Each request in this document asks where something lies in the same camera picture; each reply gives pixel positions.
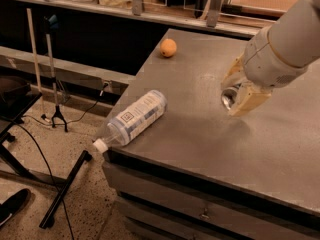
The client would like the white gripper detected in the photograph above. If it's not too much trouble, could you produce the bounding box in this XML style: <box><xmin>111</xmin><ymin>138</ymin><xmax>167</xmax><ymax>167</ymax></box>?
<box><xmin>220</xmin><ymin>25</ymin><xmax>308</xmax><ymax>118</ymax></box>

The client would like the silver blue redbull can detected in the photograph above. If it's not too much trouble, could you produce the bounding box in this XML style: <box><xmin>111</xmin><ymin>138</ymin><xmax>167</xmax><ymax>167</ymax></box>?
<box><xmin>221</xmin><ymin>85</ymin><xmax>240</xmax><ymax>110</ymax></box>

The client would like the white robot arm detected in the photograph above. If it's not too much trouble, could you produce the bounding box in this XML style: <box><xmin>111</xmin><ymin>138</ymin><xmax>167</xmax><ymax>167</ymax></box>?
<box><xmin>221</xmin><ymin>0</ymin><xmax>320</xmax><ymax>117</ymax></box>

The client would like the long wooden shelf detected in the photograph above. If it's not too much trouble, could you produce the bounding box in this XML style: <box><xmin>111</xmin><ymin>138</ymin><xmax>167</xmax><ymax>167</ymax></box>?
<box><xmin>14</xmin><ymin>0</ymin><xmax>298</xmax><ymax>37</ymax></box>

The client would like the orange fruit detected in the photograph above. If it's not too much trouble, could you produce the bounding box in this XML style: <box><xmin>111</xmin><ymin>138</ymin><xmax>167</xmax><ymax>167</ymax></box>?
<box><xmin>160</xmin><ymin>39</ymin><xmax>177</xmax><ymax>58</ymax></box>

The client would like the clear plastic water bottle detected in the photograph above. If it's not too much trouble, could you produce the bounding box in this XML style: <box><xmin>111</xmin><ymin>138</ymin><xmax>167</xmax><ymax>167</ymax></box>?
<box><xmin>93</xmin><ymin>90</ymin><xmax>167</xmax><ymax>153</ymax></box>

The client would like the grey drawer cabinet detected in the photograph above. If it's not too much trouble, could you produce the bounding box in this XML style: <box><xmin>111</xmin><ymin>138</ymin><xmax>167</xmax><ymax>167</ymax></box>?
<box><xmin>103</xmin><ymin>30</ymin><xmax>320</xmax><ymax>240</ymax></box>

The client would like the black tripod stand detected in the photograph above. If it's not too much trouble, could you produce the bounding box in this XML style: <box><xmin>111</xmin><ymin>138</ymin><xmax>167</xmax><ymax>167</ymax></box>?
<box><xmin>44</xmin><ymin>14</ymin><xmax>68</xmax><ymax>132</ymax></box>

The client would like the white stick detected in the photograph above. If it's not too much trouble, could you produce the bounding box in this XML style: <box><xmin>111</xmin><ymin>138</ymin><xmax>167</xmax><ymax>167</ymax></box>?
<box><xmin>26</xmin><ymin>8</ymin><xmax>47</xmax><ymax>121</ymax></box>

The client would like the black shoe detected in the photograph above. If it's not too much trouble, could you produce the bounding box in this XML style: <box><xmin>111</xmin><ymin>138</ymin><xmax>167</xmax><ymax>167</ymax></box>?
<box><xmin>0</xmin><ymin>188</ymin><xmax>31</xmax><ymax>227</ymax></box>

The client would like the black table frame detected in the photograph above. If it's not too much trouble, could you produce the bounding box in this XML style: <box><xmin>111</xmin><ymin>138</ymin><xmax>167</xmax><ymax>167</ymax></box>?
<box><xmin>0</xmin><ymin>75</ymin><xmax>93</xmax><ymax>230</ymax></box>

